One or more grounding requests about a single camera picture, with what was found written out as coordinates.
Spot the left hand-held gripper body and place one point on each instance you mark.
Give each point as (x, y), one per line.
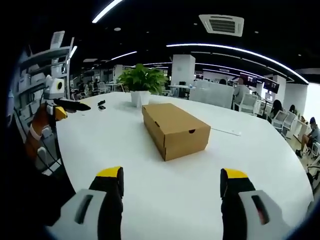
(54, 90)

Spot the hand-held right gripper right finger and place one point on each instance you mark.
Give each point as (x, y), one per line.
(240, 207)

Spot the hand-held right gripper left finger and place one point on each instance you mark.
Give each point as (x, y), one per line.
(100, 207)

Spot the brown cardboard shoe box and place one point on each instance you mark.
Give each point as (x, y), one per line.
(175, 127)

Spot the person's left hand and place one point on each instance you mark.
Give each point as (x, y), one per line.
(42, 115)

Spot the grey storage shelf rack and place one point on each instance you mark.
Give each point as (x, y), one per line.
(42, 75)

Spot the small black white device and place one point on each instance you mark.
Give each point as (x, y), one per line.
(102, 108)

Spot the green potted plant white pot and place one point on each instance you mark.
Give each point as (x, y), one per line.
(142, 82)

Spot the white office chair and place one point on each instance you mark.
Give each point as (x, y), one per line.
(283, 122)
(246, 103)

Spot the white partition panel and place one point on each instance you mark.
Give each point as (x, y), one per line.
(211, 93)

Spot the ceiling air conditioner vent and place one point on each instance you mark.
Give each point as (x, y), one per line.
(221, 24)

